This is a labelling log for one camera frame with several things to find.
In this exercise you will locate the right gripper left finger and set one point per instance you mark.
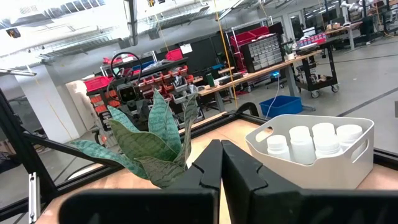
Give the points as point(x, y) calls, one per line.
point(205, 174)

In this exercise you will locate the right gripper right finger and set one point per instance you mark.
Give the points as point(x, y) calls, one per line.
point(245, 193)

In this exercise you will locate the white plastic basket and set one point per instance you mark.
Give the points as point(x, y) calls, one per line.
point(311, 177)

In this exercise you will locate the green snake plant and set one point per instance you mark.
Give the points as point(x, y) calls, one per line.
point(140, 143)

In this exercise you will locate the red storage bin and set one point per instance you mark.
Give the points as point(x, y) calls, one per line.
point(248, 36)
point(96, 84)
point(174, 55)

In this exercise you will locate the orange bin storage rack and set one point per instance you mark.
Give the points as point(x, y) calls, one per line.
point(183, 70)

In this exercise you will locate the green bottle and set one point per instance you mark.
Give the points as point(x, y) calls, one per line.
point(210, 80)

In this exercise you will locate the white paper sign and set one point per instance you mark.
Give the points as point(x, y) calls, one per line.
point(186, 49)

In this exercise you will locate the blue plastic bin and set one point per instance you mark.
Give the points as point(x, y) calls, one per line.
point(280, 107)

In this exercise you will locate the black case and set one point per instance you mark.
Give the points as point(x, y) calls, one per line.
point(230, 78)

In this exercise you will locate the wooden workbench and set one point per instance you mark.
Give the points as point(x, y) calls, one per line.
point(248, 76)

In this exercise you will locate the black wheeled cart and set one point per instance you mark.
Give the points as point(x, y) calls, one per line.
point(317, 85)

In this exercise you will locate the grey drawer cabinet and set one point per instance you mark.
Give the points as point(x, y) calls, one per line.
point(264, 53)

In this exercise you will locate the silver aluminium strip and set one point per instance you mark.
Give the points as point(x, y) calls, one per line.
point(34, 199)

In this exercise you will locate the small potted plant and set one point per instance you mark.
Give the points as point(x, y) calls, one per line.
point(290, 56)

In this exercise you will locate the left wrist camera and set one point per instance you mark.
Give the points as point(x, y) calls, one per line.
point(127, 93)

